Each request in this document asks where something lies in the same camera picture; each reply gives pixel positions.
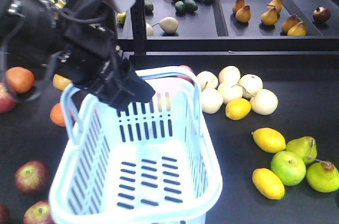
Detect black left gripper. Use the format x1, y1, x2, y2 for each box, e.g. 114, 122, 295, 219
46, 0, 155, 110

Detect light blue plastic basket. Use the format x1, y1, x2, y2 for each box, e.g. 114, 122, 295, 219
49, 66, 222, 223

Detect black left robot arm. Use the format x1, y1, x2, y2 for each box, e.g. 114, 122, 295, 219
1, 0, 155, 111

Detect yellow grapefruit right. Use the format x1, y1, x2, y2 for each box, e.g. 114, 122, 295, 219
52, 74, 72, 91

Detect orange right front right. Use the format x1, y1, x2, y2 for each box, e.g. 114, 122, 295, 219
50, 103, 66, 127

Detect black wooden fruit display table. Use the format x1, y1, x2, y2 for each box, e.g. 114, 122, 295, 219
1, 83, 68, 223

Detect large orange far right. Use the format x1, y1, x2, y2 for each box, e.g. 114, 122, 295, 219
6, 67, 35, 94

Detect yellow lemon upper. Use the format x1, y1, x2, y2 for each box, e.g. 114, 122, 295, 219
225, 98, 251, 121

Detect yellow lemon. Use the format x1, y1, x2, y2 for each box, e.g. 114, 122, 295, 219
251, 127, 286, 154
225, 98, 251, 121
252, 168, 285, 200

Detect red apple centre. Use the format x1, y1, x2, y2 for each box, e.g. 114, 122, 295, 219
0, 83, 16, 114

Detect red apple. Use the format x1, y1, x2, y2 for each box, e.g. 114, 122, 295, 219
0, 204, 10, 224
23, 200, 55, 224
14, 160, 50, 195
0, 83, 16, 114

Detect red apple front middle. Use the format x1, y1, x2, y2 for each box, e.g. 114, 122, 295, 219
14, 160, 50, 195

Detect red apple front right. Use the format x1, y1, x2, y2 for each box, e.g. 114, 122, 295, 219
23, 200, 55, 224

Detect yellow lemon middle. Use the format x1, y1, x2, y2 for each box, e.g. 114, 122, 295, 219
251, 127, 286, 154

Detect yellow lemon lower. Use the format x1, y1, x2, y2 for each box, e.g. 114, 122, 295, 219
252, 168, 285, 200

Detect red apple front left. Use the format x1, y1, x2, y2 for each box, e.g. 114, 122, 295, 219
0, 204, 10, 224

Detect green apple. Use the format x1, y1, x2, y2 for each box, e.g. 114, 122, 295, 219
270, 150, 306, 186

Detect green pear upper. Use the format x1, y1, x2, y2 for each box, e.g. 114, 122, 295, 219
286, 136, 317, 165

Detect green pear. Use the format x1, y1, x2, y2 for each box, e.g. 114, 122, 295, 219
286, 136, 317, 165
306, 157, 338, 193

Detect green pear lower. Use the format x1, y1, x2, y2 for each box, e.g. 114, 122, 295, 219
306, 157, 338, 193

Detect black perforated rack post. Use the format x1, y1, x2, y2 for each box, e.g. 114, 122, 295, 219
130, 0, 147, 55

